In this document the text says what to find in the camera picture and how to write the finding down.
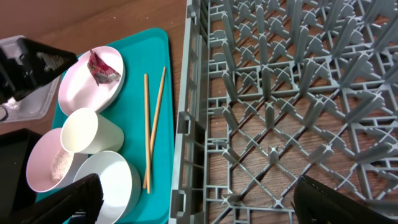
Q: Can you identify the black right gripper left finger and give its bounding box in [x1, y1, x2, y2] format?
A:
[1, 173, 104, 224]

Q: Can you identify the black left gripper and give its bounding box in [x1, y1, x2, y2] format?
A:
[1, 37, 78, 103]

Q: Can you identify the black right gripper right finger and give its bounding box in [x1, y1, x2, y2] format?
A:
[292, 175, 395, 224]

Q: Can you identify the grey white bowl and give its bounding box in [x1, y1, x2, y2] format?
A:
[74, 151, 141, 224]

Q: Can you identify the white rice pile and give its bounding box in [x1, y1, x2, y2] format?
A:
[50, 149, 73, 182]

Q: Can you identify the small pink bowl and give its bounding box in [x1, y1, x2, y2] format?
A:
[26, 128, 88, 193]

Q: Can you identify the cream white cup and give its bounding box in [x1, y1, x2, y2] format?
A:
[60, 108, 124, 154]

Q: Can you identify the red strawberry candy wrapper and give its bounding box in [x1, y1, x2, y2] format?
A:
[87, 50, 121, 86]

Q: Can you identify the clear plastic waste bin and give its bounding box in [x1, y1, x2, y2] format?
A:
[1, 35, 60, 123]

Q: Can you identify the grey dishwasher rack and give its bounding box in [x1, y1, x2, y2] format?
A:
[168, 1, 397, 223]

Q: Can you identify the large pink plate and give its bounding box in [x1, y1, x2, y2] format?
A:
[58, 46, 126, 116]

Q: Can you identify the wooden chopstick right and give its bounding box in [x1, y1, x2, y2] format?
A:
[143, 67, 166, 189]

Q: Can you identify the wooden chopstick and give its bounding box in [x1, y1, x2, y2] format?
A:
[143, 67, 166, 189]
[144, 73, 150, 194]

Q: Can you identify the black rectangular tray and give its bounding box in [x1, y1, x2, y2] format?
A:
[1, 129, 42, 218]

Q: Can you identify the teal serving tray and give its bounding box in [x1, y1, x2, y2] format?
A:
[35, 27, 175, 224]

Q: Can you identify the wooden chopstick left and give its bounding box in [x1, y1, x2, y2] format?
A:
[144, 73, 150, 194]

